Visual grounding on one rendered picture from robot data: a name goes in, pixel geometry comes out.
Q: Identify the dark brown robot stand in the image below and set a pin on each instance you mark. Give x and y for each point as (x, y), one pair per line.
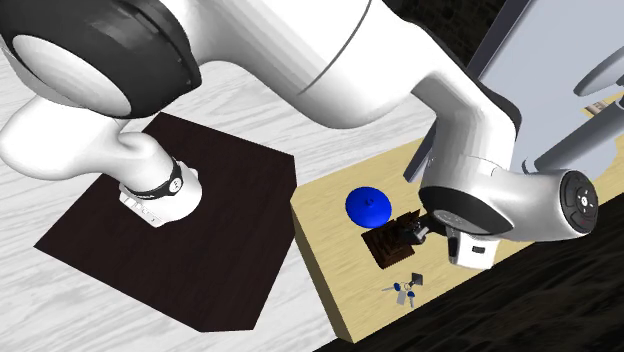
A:
(214, 234)

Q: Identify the dark brown stepped block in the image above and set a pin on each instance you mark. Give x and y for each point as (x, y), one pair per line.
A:
(387, 248)

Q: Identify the blue round dome lid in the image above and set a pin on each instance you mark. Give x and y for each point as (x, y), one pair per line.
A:
(368, 207)

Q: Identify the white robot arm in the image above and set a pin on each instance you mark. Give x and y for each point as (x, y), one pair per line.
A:
(370, 63)

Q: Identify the light wooden table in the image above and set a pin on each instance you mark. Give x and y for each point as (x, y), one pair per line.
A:
(331, 244)

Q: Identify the blue and grey key bunch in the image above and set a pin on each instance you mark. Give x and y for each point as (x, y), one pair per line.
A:
(402, 292)

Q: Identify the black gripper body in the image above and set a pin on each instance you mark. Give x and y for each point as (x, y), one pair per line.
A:
(423, 230)

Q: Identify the grey framed flat panel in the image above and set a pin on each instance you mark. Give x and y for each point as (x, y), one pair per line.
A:
(536, 58)

